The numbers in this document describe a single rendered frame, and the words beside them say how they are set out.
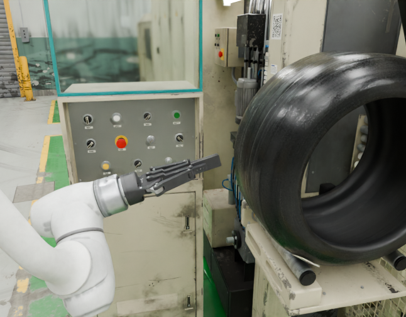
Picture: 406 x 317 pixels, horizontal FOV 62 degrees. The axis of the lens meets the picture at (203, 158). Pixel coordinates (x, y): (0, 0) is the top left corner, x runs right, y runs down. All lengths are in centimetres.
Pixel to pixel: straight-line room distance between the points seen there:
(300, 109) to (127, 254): 110
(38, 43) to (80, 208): 886
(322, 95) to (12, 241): 64
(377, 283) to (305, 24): 79
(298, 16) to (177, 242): 105
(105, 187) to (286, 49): 68
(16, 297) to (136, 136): 141
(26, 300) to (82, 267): 172
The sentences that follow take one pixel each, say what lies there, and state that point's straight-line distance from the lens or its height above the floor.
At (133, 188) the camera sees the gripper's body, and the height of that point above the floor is 116.
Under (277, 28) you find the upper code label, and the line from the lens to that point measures 117.
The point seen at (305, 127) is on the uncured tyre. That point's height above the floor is 130.
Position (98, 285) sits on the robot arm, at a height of 102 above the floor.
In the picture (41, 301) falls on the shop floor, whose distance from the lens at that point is 239.
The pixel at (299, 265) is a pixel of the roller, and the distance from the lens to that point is 97.
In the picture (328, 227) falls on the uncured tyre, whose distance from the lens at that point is 118.
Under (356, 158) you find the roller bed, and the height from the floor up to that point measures 102.
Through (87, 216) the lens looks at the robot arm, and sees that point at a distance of 79.
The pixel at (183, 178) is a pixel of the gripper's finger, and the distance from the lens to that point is 78.
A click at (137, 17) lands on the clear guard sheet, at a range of 136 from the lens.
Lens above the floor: 149
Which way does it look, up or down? 20 degrees down
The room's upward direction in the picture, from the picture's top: straight up
